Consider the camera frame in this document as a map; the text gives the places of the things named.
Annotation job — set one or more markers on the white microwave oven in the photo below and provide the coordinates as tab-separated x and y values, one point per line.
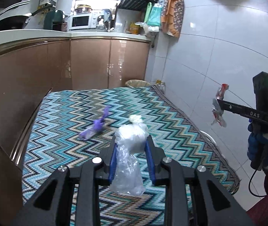
82	21

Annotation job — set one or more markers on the yellow container on counter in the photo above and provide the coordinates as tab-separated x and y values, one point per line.
134	29

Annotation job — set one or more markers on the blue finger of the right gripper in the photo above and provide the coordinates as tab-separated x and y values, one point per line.
244	111

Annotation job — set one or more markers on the white plastic bag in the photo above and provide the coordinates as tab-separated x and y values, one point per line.
130	139

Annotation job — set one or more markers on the orange patterned hanging apron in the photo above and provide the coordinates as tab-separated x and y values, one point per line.
172	17

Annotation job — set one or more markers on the teal hanging bag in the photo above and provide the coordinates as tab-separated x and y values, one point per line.
153	14

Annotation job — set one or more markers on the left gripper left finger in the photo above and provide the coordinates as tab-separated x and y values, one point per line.
109	158

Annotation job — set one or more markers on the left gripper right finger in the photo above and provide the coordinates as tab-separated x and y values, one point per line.
154	156

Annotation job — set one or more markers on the purple plastic wrapper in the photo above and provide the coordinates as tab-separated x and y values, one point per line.
96	127

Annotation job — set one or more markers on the black wok pan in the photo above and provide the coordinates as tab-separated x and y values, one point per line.
16	22

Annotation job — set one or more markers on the beige wastebasket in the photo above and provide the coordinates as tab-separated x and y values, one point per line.
136	83

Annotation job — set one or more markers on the blue white gloved right hand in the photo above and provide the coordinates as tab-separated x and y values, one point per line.
257	150

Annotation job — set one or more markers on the brown kitchen cabinet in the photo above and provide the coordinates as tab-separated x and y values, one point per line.
29	70

